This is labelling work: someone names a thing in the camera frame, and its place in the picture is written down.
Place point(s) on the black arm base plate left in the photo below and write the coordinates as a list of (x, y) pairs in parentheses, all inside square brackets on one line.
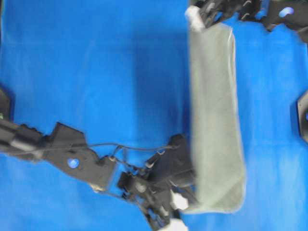
[(7, 103)]

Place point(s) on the grey-green large towel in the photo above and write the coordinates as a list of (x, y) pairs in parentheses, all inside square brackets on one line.
[(216, 142)]

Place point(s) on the blue table cloth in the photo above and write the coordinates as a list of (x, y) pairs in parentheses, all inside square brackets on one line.
[(118, 71)]

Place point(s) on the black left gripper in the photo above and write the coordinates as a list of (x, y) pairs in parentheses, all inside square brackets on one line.
[(153, 188)]

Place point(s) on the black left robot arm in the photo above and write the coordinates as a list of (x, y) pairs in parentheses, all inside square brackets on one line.
[(67, 150)]

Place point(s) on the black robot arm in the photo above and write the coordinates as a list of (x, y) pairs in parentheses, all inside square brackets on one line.
[(271, 13)]

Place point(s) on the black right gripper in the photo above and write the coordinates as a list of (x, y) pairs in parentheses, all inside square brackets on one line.
[(203, 14)]

